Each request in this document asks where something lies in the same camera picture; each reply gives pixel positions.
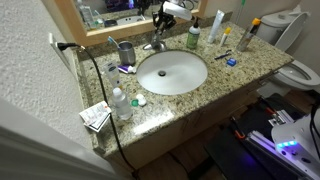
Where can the white wall outlet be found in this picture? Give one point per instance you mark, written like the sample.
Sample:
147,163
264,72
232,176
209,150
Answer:
54,44

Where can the small blue box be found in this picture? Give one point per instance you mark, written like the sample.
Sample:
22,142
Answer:
231,62

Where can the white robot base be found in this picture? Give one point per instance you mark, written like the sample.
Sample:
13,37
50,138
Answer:
294,143

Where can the tall white tube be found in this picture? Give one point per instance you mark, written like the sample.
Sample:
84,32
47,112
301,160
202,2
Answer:
218,19

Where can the white oval sink basin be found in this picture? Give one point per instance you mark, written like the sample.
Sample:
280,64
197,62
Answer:
172,72

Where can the wooden vanity cabinet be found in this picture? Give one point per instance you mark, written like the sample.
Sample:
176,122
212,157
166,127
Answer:
168,121

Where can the grey metal cup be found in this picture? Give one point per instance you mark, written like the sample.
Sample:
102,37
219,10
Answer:
126,53

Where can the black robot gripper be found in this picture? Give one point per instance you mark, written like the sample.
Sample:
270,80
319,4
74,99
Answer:
162,21

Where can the blue white toothbrush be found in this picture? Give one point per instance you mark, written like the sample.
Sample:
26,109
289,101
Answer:
110,39

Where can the clear plastic bottle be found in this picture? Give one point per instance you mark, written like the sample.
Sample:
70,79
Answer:
122,106

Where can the green soap pump bottle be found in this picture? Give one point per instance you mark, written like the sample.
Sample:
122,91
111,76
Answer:
193,35

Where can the small yellow capped bottle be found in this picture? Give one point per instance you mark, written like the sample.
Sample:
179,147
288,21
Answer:
225,35

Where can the purple white toothpaste tube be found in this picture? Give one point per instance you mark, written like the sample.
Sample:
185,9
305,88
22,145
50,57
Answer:
127,69

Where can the white toilet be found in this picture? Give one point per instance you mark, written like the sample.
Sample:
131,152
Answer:
281,29

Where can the blue razor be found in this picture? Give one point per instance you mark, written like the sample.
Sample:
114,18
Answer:
227,53

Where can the white lotion tube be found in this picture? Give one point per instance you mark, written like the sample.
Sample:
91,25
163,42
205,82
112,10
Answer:
112,72

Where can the clear orange capped bottle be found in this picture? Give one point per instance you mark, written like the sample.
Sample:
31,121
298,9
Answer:
248,35

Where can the green white contact lens case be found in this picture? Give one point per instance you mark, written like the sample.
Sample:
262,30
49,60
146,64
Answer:
140,100

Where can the chrome faucet with handle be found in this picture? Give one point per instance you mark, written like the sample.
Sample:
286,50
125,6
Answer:
156,44

